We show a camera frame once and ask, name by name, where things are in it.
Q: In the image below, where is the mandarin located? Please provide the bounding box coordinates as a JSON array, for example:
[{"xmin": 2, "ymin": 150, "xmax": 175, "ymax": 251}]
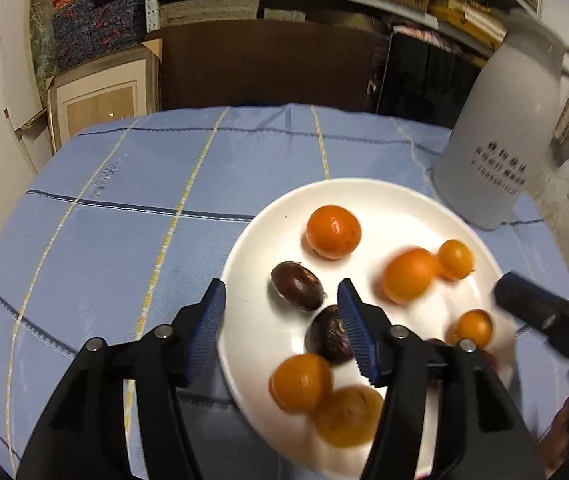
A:
[{"xmin": 446, "ymin": 309, "xmax": 493, "ymax": 350}]

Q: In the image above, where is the pale yellow round fruit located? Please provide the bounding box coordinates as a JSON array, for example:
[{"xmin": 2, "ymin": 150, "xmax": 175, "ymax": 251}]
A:
[{"xmin": 310, "ymin": 385, "xmax": 384, "ymax": 448}]

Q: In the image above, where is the small orange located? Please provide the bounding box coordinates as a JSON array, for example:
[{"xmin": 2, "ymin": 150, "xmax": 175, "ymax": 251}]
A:
[
  {"xmin": 437, "ymin": 240, "xmax": 474, "ymax": 282},
  {"xmin": 268, "ymin": 352, "xmax": 334, "ymax": 414}
]

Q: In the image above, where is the dark water chestnut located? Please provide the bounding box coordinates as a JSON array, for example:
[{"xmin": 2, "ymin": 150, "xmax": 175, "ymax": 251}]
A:
[
  {"xmin": 270, "ymin": 260, "xmax": 325, "ymax": 311},
  {"xmin": 305, "ymin": 304, "xmax": 354, "ymax": 365}
]

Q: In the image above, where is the white thermos jug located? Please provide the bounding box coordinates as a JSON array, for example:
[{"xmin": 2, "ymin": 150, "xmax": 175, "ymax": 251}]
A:
[{"xmin": 432, "ymin": 9, "xmax": 569, "ymax": 230}]

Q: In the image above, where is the white oval plate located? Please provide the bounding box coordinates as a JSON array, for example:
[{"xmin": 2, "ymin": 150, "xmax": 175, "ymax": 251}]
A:
[{"xmin": 218, "ymin": 178, "xmax": 517, "ymax": 479}]

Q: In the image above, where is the dark brown board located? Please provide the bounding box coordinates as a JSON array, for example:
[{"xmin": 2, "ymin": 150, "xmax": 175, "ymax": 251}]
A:
[{"xmin": 146, "ymin": 20, "xmax": 377, "ymax": 112}]

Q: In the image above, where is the cardboard box with frame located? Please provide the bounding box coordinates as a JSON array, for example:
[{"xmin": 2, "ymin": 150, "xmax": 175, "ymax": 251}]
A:
[{"xmin": 47, "ymin": 39, "xmax": 163, "ymax": 152}]

